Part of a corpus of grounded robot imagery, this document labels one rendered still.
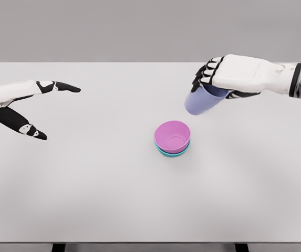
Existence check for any pink bowl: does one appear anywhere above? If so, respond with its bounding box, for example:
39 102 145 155
154 120 192 153

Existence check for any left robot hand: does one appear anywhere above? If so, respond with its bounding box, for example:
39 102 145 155
0 80 82 141

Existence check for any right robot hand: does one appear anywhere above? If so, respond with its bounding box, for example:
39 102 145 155
191 54 267 100

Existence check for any lavender cup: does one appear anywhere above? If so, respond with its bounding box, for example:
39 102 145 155
184 84 232 117

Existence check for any teal bowl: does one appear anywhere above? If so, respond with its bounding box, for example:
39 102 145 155
154 139 192 159

